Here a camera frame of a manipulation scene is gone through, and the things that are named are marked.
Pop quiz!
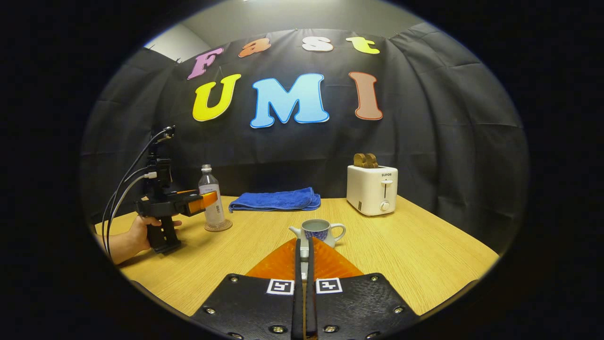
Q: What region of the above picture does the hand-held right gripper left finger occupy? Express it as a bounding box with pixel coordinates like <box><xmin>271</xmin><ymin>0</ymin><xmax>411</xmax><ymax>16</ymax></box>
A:
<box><xmin>191</xmin><ymin>238</ymin><xmax>303</xmax><ymax>340</ymax></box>

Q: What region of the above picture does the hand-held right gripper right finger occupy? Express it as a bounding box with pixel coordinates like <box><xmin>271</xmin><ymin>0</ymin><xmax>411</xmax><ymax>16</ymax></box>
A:
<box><xmin>307</xmin><ymin>237</ymin><xmax>420</xmax><ymax>340</ymax></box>

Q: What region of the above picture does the clear plastic water bottle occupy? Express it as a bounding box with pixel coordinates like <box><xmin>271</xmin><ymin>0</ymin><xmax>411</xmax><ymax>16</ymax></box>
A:
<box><xmin>198</xmin><ymin>164</ymin><xmax>226</xmax><ymax>228</ymax></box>

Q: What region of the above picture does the white blue teacup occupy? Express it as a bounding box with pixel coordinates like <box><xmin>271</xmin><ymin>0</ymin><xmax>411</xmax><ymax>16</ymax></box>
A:
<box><xmin>289</xmin><ymin>219</ymin><xmax>347</xmax><ymax>249</ymax></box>

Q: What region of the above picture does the folded blue towel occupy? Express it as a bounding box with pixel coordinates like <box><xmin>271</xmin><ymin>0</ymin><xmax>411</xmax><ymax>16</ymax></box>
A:
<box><xmin>228</xmin><ymin>187</ymin><xmax>321</xmax><ymax>213</ymax></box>

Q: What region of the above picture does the white toaster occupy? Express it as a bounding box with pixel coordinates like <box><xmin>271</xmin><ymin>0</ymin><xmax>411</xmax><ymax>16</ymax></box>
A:
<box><xmin>346</xmin><ymin>165</ymin><xmax>398</xmax><ymax>217</ymax></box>

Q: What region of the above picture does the black backdrop cloth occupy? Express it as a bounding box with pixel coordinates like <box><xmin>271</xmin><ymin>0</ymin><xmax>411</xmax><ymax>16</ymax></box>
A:
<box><xmin>79</xmin><ymin>23</ymin><xmax>529</xmax><ymax>251</ymax></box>

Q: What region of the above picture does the white cable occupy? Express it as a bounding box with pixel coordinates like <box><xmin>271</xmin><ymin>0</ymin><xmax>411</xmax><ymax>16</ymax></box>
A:
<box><xmin>106</xmin><ymin>172</ymin><xmax>158</xmax><ymax>255</ymax></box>

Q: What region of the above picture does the black cable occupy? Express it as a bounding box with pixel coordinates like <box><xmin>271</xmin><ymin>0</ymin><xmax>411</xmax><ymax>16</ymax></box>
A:
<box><xmin>101</xmin><ymin>127</ymin><xmax>174</xmax><ymax>246</ymax></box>
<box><xmin>103</xmin><ymin>166</ymin><xmax>151</xmax><ymax>251</ymax></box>

